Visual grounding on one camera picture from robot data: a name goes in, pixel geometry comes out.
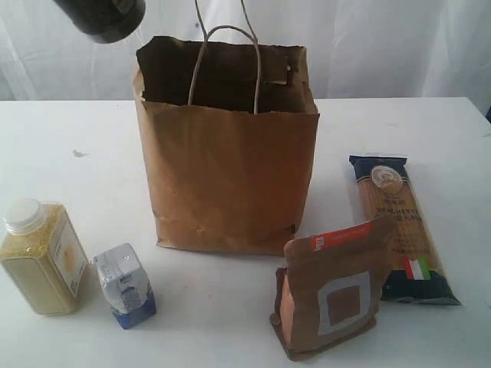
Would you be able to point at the spaghetti packet with Italian flag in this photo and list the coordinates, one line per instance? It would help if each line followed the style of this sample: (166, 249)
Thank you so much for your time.
(417, 274)

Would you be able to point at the small white blue carton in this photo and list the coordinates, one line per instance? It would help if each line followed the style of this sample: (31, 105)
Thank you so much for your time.
(125, 285)

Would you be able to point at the brown paper shopping bag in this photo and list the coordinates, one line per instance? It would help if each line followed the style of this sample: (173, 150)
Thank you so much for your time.
(228, 133)

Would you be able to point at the brown kraft stand-up pouch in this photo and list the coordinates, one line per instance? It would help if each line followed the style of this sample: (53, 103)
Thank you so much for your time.
(330, 288)

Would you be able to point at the yellow grain bottle white cap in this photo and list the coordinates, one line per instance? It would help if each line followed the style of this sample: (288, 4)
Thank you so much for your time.
(43, 256)

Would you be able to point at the dark can with pull-tab lid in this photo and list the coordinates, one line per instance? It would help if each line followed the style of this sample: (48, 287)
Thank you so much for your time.
(104, 21)

